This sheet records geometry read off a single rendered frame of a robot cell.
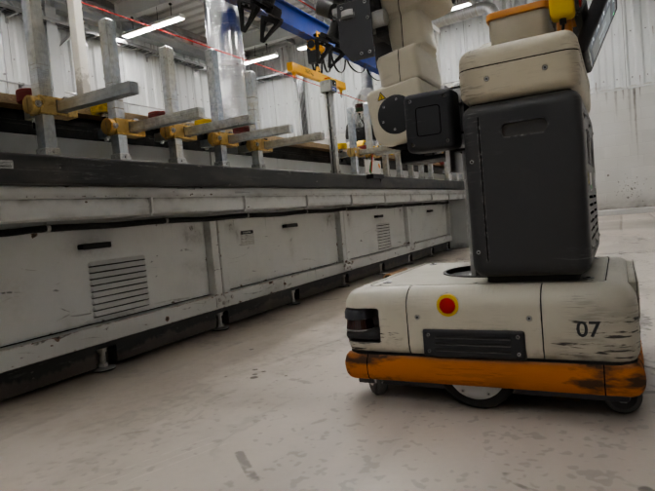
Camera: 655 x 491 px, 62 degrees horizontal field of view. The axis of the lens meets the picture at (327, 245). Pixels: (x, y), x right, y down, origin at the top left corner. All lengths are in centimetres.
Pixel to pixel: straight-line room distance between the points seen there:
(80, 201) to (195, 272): 79
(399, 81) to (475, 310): 65
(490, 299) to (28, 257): 138
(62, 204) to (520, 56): 126
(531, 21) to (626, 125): 1072
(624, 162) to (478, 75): 1085
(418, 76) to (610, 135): 1071
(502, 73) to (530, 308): 51
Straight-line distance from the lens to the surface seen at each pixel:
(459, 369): 130
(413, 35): 159
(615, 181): 1209
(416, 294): 131
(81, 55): 313
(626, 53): 1237
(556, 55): 128
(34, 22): 178
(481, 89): 129
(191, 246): 239
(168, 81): 207
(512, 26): 148
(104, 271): 208
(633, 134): 1214
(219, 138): 219
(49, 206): 170
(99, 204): 180
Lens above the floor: 47
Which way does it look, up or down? 3 degrees down
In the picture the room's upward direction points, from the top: 5 degrees counter-clockwise
